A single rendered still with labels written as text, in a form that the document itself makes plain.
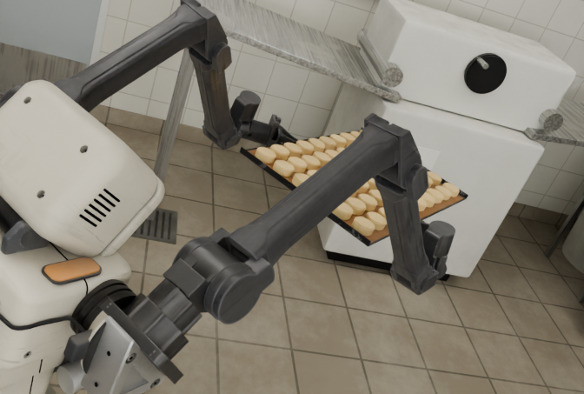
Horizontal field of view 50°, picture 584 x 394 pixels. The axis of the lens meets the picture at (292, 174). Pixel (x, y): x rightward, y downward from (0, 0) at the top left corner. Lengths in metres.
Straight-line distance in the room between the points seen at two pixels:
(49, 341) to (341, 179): 0.45
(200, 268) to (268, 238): 0.10
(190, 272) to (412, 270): 0.60
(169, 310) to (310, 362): 1.76
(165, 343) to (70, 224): 0.18
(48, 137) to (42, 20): 2.69
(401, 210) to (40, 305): 0.63
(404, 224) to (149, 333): 0.56
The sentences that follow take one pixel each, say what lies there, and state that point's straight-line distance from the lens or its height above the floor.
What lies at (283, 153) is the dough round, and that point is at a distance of 1.56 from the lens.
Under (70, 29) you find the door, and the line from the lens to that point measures 3.49.
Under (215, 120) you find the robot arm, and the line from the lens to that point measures 1.51.
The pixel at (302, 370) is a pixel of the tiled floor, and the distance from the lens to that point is 2.49.
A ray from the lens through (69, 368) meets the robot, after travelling 1.01.
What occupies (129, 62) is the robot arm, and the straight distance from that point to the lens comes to 1.14.
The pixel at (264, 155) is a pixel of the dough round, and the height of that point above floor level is 1.02.
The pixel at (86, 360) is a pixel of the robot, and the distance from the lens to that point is 0.81.
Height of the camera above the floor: 1.71
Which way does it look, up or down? 28 degrees down
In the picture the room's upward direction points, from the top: 21 degrees clockwise
